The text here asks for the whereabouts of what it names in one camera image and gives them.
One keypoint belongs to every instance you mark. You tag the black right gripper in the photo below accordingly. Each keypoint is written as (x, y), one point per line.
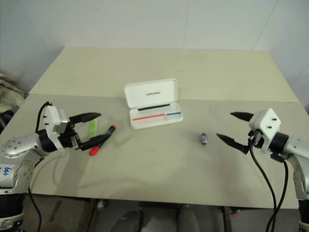
(256, 139)

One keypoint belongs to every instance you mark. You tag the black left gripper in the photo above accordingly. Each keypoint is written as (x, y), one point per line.
(65, 141)

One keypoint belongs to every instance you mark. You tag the green card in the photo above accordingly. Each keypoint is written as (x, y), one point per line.
(93, 129)

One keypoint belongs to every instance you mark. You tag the black marker with red cap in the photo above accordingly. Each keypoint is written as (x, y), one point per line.
(94, 150)

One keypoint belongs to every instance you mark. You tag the small black white item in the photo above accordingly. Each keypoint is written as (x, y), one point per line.
(204, 138)

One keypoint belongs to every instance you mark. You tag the white case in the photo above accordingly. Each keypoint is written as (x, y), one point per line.
(152, 96)

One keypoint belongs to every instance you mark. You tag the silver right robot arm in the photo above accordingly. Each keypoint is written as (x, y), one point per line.
(298, 147)

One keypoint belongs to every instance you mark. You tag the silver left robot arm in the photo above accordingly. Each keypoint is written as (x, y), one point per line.
(17, 145)

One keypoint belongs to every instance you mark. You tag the metal table leg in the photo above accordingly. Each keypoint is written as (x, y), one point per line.
(227, 217)

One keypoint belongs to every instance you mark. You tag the beige crumpled cloth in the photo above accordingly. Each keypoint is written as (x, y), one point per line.
(10, 89)

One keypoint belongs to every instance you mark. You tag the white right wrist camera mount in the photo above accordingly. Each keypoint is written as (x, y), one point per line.
(265, 120)

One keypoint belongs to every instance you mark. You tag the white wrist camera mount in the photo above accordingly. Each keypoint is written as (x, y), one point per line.
(51, 116)
(265, 120)

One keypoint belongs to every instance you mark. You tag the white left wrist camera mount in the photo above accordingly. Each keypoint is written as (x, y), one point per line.
(51, 116)

